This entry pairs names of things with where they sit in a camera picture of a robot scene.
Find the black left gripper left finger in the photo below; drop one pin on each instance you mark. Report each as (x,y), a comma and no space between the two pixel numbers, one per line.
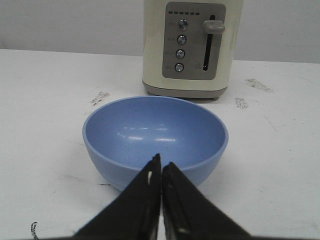
(135,212)

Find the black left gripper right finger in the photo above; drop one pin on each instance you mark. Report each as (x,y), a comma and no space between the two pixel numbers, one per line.
(188,213)

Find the blue bowl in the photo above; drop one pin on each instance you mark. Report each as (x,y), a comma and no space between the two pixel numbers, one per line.
(123,135)

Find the cream two-slot toaster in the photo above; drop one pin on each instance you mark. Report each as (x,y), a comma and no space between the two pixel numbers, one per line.
(188,46)

